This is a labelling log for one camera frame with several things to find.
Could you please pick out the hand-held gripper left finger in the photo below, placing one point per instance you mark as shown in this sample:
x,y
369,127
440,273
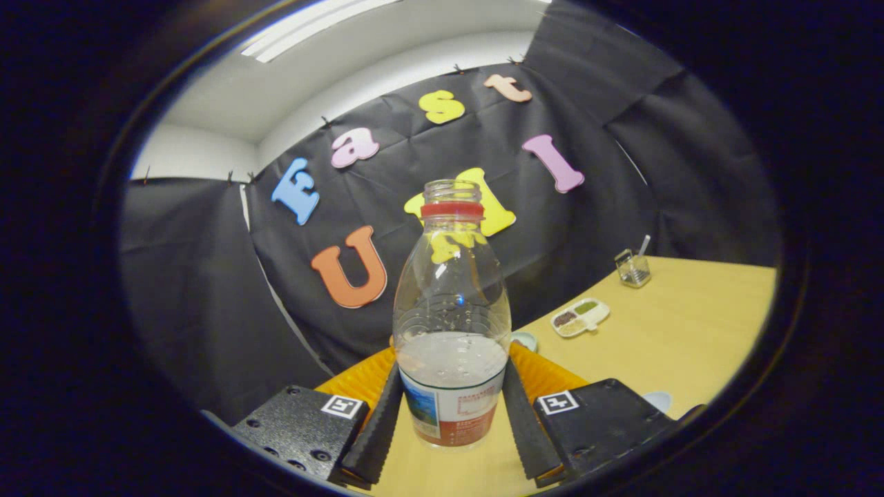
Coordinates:
x,y
297,428

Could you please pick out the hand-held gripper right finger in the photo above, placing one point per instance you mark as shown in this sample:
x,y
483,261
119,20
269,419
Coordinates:
x,y
601,421

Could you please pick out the clear plastic juice bottle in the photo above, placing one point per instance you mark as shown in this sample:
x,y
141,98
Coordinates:
x,y
452,379

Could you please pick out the white divided sauce dish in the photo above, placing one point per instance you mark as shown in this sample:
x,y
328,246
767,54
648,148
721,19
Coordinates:
x,y
580,317

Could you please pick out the pale green round plate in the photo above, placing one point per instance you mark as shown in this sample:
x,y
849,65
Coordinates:
x,y
525,339

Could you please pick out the wooden table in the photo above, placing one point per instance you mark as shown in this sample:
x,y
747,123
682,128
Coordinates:
x,y
690,331

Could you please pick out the small clear glass container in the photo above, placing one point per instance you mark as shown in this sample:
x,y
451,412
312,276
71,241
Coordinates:
x,y
633,270

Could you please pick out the long ceiling light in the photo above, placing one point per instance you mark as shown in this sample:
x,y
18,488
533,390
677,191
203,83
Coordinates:
x,y
304,27

